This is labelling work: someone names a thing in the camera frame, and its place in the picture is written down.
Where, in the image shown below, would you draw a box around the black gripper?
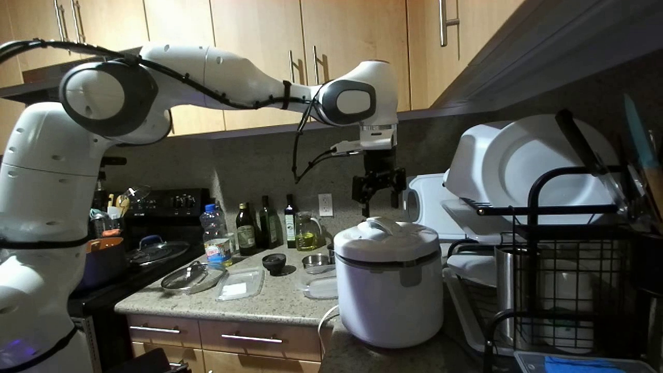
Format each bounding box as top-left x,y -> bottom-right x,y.
352,150 -> 407,219

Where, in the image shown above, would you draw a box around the white rice cooker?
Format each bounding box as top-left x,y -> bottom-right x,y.
333,219 -> 444,349

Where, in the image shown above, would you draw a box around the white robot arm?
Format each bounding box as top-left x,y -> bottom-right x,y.
0,41 -> 398,373

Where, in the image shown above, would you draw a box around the clear rectangular container lid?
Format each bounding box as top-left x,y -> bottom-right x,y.
217,270 -> 263,300

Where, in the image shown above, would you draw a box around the glass pot lid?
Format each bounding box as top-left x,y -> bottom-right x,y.
161,261 -> 227,295

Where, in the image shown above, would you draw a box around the white cutting board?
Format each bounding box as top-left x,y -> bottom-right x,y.
405,174 -> 509,243

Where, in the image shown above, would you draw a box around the glass oil jar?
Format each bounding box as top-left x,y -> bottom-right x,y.
297,213 -> 323,252

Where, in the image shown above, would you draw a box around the dark olive oil bottle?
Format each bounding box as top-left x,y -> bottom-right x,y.
284,195 -> 298,249

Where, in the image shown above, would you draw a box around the dark glass bottle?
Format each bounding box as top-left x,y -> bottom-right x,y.
259,195 -> 282,249

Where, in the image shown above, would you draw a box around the small black bowl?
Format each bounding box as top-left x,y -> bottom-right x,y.
261,253 -> 286,276

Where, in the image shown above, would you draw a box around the large white plate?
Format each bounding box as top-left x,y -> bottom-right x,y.
484,114 -> 613,226

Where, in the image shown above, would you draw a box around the wooden upper cabinets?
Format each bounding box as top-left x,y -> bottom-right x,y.
53,0 -> 524,123

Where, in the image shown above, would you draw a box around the clear water bottle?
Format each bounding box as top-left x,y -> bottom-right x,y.
201,203 -> 229,270

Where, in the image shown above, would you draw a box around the black stove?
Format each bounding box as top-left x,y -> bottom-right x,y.
68,189 -> 209,373

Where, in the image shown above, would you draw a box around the black dish rack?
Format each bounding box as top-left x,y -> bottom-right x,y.
444,110 -> 663,373

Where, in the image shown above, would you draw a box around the wooden base cabinet drawers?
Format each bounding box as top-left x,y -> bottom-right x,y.
129,315 -> 322,373

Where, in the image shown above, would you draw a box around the blue dutch oven pot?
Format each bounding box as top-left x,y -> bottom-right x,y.
78,237 -> 129,290

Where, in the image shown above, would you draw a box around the white wall outlet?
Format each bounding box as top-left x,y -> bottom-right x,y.
317,193 -> 333,219

